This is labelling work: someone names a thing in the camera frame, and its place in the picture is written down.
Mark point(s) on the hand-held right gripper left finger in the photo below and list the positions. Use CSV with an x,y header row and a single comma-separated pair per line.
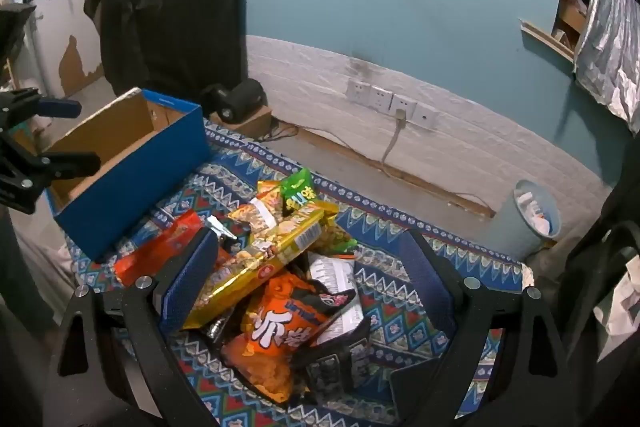
x,y
192,279

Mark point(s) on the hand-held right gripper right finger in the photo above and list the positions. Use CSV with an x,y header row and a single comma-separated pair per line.
x,y
431,279

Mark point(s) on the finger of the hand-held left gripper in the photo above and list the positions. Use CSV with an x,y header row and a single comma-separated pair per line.
x,y
70,163
60,108

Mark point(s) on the red snack packet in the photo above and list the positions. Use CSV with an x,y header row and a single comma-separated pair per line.
x,y
150,252

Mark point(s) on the small foil snack packet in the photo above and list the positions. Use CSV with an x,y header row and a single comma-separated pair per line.
x,y
217,328
220,229

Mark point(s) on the long yellow snack packet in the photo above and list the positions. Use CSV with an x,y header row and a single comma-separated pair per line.
x,y
260,259

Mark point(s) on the blue cardboard box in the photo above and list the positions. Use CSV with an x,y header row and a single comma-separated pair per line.
x,y
140,197

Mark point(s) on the white-backed snack packet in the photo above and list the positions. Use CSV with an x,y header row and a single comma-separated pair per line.
x,y
335,274

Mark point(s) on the orange snack bag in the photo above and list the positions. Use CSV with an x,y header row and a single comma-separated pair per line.
x,y
277,332

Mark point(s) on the black printed snack packet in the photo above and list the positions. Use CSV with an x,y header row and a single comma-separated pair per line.
x,y
332,369

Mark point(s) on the green snack packet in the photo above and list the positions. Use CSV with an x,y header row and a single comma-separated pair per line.
x,y
299,189

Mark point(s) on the blue patterned blanket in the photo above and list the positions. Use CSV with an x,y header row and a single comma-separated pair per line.
x,y
380,299

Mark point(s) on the yellow nut snack packet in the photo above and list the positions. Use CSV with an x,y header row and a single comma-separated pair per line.
x,y
257,209

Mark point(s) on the grey trash bin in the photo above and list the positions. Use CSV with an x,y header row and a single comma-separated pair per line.
x,y
520,232

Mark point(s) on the yellow-green snack packet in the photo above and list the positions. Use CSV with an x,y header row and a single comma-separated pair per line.
x,y
336,238

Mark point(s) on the crumpled white paper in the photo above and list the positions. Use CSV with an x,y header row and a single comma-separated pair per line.
x,y
536,211

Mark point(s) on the small brown cardboard box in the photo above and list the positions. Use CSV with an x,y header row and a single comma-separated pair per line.
x,y
252,121

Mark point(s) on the black cylindrical device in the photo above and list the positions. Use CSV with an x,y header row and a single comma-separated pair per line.
x,y
235,99

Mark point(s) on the white plastic bag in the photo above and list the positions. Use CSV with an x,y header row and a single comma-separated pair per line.
x,y
622,302

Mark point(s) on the wooden window ledge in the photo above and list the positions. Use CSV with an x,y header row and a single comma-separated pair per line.
x,y
547,39

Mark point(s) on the silver foil curtain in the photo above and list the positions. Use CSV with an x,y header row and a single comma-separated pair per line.
x,y
607,52

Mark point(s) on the white wall socket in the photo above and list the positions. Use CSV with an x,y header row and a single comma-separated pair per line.
x,y
426,115
380,98
358,91
404,104

